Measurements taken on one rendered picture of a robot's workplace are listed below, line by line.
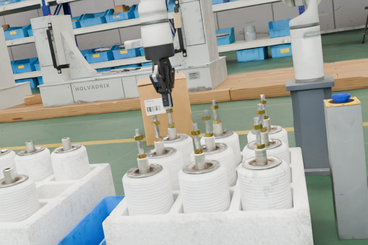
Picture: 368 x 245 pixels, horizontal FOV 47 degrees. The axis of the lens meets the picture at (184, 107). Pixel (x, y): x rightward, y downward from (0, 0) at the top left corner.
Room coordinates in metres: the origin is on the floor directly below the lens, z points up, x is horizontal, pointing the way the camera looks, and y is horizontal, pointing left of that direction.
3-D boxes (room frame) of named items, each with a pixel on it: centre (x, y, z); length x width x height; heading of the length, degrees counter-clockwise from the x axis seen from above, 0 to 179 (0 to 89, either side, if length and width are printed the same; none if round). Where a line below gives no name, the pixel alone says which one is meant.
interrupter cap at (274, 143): (0.87, -0.16, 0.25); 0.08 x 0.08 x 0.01
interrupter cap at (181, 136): (1.05, 0.04, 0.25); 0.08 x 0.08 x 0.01
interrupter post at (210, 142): (0.90, -0.05, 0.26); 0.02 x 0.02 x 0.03
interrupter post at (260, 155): (0.76, -0.13, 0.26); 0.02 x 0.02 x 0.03
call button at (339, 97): (0.90, -0.34, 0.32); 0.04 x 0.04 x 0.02
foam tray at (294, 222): (0.90, -0.05, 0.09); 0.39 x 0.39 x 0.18; 75
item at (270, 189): (0.76, -0.13, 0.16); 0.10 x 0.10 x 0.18
